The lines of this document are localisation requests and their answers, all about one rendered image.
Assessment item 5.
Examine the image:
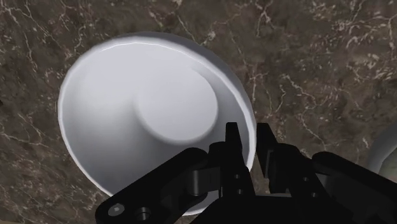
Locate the grey round bowl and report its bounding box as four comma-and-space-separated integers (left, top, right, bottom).
366, 123, 397, 184

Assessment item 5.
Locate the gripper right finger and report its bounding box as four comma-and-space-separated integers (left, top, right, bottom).
256, 122, 397, 224

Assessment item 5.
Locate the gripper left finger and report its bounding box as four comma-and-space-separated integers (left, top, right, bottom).
94, 122, 256, 224

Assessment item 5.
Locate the white bowl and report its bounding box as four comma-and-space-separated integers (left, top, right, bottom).
57, 31, 258, 216

